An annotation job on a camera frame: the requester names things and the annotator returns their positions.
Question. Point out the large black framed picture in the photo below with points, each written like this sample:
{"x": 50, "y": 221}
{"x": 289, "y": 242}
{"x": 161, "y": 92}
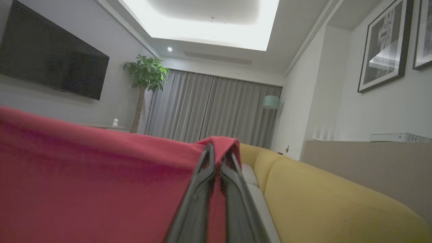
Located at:
{"x": 386, "y": 47}

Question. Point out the small white figurine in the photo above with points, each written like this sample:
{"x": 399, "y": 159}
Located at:
{"x": 115, "y": 122}

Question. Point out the green potted tree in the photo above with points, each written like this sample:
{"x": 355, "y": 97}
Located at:
{"x": 146, "y": 72}

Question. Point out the recessed ceiling light panel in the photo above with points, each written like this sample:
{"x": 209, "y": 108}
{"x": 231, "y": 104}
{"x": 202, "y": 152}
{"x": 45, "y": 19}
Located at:
{"x": 202, "y": 20}

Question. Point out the black wall television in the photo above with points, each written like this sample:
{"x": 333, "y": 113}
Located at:
{"x": 50, "y": 54}

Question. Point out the grey pleated curtain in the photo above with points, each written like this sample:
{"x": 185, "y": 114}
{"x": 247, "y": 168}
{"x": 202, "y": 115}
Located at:
{"x": 216, "y": 108}

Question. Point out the yellow and grey sofa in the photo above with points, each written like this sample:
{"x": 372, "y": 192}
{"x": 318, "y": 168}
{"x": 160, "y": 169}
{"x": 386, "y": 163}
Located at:
{"x": 324, "y": 206}

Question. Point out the small grey sofa cushion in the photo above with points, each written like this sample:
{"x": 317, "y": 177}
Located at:
{"x": 249, "y": 175}

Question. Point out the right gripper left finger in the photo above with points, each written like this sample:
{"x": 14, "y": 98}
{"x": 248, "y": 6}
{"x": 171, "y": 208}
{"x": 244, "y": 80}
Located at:
{"x": 197, "y": 202}

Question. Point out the low television cabinet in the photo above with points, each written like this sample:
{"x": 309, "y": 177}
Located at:
{"x": 109, "y": 127}

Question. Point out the red and white jersey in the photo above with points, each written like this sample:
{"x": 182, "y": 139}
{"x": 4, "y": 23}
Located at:
{"x": 94, "y": 182}

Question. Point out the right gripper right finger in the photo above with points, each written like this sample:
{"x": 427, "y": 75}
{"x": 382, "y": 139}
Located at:
{"x": 239, "y": 209}

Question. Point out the beige partition counter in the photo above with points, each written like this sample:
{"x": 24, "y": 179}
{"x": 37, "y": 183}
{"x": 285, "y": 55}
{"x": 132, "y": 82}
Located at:
{"x": 371, "y": 172}

